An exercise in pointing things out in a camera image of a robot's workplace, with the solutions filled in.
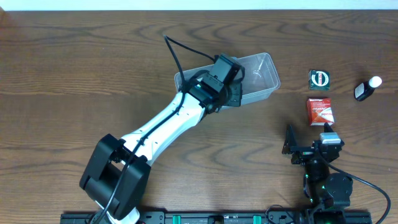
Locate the dark bottle white cap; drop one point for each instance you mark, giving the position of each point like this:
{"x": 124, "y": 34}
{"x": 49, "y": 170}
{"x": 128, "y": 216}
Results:
{"x": 366, "y": 89}

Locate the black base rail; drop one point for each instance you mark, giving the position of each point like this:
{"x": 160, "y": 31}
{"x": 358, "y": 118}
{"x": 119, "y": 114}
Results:
{"x": 273, "y": 216}

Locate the red Panadol ActiFast box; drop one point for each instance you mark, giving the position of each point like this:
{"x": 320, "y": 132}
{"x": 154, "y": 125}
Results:
{"x": 319, "y": 111}

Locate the clear plastic container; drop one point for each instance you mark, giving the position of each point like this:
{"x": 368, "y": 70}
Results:
{"x": 261, "y": 77}

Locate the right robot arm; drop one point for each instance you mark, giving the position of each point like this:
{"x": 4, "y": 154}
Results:
{"x": 329, "y": 193}

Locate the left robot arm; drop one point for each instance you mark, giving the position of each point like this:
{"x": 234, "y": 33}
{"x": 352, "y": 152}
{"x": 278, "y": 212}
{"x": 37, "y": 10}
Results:
{"x": 118, "y": 170}

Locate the green Zam-Buk box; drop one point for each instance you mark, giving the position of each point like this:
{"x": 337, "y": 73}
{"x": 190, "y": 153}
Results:
{"x": 319, "y": 80}

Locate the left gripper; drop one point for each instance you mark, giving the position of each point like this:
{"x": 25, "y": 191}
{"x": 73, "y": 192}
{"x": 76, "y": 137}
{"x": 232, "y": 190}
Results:
{"x": 236, "y": 95}

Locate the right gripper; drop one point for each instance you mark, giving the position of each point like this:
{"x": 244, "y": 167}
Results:
{"x": 303, "y": 154}

